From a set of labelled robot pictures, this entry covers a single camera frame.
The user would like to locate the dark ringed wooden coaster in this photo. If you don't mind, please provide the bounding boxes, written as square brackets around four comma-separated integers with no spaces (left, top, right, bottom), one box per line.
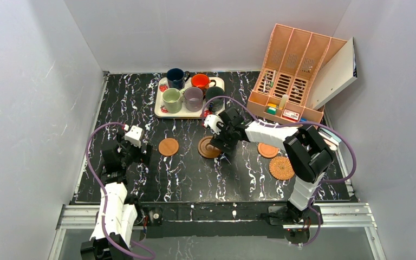
[198,136,222,159]

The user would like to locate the light green mug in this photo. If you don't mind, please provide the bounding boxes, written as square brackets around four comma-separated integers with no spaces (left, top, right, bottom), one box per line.
[162,88,183,113]

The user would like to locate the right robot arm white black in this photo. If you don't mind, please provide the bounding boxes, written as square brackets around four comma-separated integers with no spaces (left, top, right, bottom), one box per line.
[203,108,334,223]

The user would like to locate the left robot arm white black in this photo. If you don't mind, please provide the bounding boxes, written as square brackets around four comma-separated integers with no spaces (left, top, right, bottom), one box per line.
[80,133,152,259]

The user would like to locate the orange round coaster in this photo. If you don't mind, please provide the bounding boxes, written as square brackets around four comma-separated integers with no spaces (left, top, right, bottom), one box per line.
[257,143,280,159]

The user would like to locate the smooth wooden coaster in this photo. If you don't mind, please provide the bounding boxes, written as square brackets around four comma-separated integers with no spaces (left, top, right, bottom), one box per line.
[158,138,179,157]

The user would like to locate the woven rattan coaster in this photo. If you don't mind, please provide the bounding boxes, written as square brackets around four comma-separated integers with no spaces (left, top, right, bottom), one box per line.
[269,157,295,181]

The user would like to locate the dark green mug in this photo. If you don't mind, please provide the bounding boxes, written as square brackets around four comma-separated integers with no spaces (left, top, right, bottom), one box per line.
[205,86,225,112]

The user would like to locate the green yellow eraser block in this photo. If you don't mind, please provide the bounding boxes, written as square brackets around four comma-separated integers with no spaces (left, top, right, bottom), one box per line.
[266,103,277,115]

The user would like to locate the lilac mug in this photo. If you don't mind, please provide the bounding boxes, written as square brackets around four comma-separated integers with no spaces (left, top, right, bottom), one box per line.
[184,87,204,112]

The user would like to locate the orange mug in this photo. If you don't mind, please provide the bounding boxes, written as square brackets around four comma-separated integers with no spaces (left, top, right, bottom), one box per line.
[191,74,217,94]

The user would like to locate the red white small box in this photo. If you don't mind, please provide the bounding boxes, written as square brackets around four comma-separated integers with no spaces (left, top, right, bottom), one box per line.
[282,109,300,122]

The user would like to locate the navy blue mug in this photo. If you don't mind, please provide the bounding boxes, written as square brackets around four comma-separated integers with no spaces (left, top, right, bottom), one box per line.
[166,68,190,90]

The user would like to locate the white strawberry tray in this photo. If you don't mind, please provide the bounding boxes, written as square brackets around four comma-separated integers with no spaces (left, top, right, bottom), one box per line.
[153,76,226,120]

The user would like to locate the pink desk file organizer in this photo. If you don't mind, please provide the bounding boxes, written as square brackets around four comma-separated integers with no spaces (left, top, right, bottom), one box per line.
[247,24,334,124]

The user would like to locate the white binder folder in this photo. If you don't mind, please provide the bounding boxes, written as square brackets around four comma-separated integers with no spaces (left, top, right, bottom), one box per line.
[305,37,358,110]

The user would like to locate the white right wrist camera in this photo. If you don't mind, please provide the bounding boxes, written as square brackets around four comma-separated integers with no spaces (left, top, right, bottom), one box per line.
[203,114,225,135]

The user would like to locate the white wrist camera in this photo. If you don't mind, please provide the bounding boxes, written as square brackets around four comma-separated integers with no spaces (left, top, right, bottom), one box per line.
[203,114,225,135]
[123,125,144,148]

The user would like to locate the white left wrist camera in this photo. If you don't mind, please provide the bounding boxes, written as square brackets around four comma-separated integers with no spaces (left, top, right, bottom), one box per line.
[123,125,144,148]

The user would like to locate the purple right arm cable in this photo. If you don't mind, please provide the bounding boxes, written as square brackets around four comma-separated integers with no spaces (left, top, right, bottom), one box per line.
[200,95,358,247]

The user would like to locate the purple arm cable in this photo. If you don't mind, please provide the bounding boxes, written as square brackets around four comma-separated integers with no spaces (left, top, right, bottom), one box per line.
[200,95,358,247]
[85,122,157,260]

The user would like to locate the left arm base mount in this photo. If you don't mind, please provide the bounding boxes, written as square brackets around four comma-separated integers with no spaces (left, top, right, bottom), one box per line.
[133,206,163,230]

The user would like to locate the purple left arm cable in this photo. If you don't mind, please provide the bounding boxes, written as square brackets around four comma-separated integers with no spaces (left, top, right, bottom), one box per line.
[85,122,157,260]

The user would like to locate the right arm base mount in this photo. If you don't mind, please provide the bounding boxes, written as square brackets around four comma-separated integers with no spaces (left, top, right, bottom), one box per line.
[258,205,323,248]

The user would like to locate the aluminium front rail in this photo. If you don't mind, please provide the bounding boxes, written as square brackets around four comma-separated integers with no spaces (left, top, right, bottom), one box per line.
[48,202,386,260]

